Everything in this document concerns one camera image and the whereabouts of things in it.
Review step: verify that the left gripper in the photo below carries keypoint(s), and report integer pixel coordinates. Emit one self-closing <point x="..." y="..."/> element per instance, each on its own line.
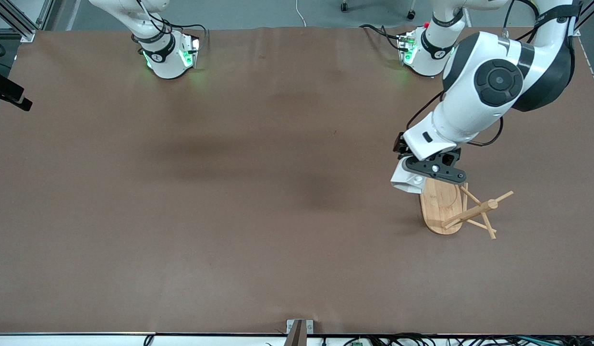
<point x="400" y="144"/>

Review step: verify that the white faceted cup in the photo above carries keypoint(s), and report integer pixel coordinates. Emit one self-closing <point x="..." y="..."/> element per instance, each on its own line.
<point x="405" y="183"/>

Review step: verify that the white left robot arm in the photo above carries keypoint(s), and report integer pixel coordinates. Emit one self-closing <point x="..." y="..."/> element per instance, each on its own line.
<point x="469" y="86"/>

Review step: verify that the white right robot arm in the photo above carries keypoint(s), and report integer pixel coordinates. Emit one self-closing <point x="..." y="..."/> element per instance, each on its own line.
<point x="167" y="62"/>

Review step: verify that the wooden cup rack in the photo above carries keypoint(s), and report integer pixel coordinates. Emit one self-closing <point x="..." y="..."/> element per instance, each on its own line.
<point x="443" y="211"/>

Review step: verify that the black chair castor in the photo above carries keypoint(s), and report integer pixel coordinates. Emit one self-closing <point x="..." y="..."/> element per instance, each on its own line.
<point x="344" y="6"/>
<point x="411" y="15"/>

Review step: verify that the brown table cover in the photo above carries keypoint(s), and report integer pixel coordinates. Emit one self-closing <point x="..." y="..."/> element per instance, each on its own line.
<point x="229" y="192"/>

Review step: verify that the aluminium frame post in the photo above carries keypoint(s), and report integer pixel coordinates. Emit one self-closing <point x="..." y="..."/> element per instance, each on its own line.
<point x="18" y="21"/>
<point x="592" y="14"/>

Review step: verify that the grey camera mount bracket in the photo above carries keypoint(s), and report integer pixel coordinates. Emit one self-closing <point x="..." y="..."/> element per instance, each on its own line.
<point x="299" y="331"/>

